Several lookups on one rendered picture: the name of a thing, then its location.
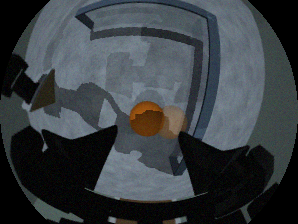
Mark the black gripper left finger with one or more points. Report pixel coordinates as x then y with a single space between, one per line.
87 154

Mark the dark grey wall top rail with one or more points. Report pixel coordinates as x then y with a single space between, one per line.
214 59

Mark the orange-brown ball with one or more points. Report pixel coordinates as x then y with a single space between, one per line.
146 118

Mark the clear low l-shaped wall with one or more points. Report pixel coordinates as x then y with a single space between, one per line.
169 17

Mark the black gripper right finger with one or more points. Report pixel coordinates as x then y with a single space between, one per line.
204 162

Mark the translucent orange ball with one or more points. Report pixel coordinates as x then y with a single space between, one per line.
173 121

